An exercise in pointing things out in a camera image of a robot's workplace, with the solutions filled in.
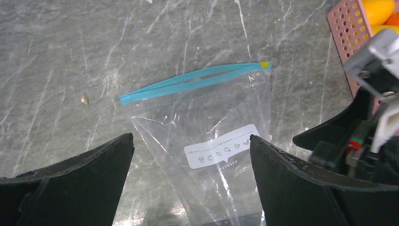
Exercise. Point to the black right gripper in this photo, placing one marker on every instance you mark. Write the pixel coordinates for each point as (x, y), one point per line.
(342, 145)

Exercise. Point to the yellow lemon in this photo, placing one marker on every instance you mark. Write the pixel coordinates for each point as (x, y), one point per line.
(378, 11)

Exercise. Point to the small beige debris piece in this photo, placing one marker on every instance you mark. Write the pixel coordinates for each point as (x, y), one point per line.
(84, 99)

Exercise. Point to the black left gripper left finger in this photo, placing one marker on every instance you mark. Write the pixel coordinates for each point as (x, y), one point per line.
(83, 190)

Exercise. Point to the yellow mango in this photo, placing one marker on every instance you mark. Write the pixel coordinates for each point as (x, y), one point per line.
(377, 28)

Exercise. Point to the orange fruit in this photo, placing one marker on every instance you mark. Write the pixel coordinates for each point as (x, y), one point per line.
(393, 20)

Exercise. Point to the clear zip top bag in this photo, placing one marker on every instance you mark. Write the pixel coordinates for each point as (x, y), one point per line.
(198, 126)

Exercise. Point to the pink perforated plastic basket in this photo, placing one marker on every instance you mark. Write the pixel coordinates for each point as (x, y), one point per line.
(349, 26)

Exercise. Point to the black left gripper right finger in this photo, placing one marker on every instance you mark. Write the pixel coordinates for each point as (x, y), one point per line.
(294, 192)

